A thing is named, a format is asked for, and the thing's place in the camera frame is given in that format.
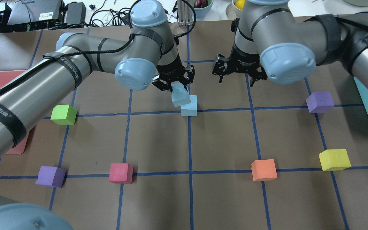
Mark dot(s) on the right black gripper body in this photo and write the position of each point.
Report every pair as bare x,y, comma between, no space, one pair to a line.
242,65

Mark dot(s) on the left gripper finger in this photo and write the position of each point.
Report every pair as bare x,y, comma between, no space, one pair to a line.
162,83
187,77

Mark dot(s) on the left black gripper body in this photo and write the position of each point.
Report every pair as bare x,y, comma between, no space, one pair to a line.
170,72

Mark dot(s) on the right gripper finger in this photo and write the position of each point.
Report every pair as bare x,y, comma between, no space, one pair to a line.
257,75
220,67

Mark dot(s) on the light blue block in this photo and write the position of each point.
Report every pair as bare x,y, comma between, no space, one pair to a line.
190,109
180,95

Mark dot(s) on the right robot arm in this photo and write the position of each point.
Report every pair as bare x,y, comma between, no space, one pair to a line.
270,44

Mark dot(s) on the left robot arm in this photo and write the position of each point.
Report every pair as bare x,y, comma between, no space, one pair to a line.
149,57

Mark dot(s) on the beige bowl with lemon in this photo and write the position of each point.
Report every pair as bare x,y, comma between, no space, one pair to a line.
234,9

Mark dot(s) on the right purple foam block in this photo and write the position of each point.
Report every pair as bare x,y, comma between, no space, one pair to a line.
320,102

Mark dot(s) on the purple foam block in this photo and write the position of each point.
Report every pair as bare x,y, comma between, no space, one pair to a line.
320,102
51,176

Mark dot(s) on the far orange foam block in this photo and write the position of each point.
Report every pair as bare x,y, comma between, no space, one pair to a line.
264,170

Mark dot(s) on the far middle red block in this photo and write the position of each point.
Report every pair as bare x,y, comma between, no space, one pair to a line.
121,173

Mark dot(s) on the green foam block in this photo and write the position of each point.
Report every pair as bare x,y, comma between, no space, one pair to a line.
63,115

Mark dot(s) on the yellow foam block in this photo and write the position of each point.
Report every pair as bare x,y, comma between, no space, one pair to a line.
334,159

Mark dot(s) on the left purple foam block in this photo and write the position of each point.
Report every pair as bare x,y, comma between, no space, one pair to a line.
51,176

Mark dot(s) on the aluminium frame post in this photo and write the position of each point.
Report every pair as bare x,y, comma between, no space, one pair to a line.
185,14

